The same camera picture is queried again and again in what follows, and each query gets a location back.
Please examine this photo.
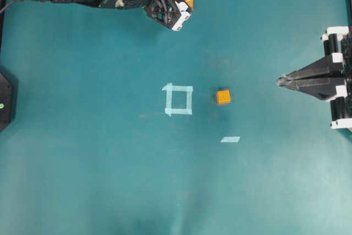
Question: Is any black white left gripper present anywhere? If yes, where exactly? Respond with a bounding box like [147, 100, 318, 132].
[145, 0, 193, 31]

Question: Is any right gripper with rails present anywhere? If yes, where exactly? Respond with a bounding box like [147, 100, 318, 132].
[277, 26, 351, 130]

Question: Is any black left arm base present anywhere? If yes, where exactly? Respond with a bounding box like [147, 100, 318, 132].
[1, 67, 19, 132]

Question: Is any light blue tape square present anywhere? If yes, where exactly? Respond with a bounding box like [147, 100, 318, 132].
[162, 83, 194, 117]

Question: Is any orange cube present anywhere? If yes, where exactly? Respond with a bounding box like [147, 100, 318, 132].
[216, 89, 232, 105]

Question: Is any light blue tape strip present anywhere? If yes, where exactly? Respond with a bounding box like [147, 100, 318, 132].
[221, 136, 240, 143]

